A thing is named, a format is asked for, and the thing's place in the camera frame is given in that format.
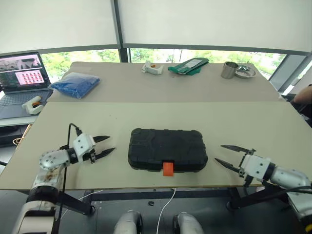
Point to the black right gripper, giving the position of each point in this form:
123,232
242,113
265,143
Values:
241,171

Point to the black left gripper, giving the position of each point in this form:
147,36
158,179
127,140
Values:
89,156

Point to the black plastic tool case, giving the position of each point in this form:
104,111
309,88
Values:
168,150

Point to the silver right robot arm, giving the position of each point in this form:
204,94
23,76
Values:
290,178

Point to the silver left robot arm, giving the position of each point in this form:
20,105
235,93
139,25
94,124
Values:
48,165

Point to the orange case latch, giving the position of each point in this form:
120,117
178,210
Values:
168,169

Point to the blue plastic bag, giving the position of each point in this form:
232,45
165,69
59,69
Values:
74,85

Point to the small black floor object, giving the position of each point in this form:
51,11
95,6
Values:
151,203

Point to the grey rounded robot leg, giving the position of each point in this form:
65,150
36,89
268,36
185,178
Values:
186,224
128,223

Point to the white handheld gripper with orange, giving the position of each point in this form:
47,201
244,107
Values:
33,105
152,68

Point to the steel dish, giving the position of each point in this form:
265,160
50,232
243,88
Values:
246,73

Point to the steel cup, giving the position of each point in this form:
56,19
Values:
229,71

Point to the green plastic package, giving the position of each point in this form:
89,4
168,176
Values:
187,66

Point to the open grey laptop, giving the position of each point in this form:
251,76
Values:
22,80

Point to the white roller blind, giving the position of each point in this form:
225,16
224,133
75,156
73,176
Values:
214,22
56,22

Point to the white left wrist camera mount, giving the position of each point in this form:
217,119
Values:
83,145

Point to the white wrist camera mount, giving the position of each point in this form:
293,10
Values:
256,167
83,145

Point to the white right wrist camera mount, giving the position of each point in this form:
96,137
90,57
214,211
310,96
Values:
256,167

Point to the black table frame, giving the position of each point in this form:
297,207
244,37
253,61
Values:
75,202

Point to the dark window frame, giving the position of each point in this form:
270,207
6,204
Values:
119,31

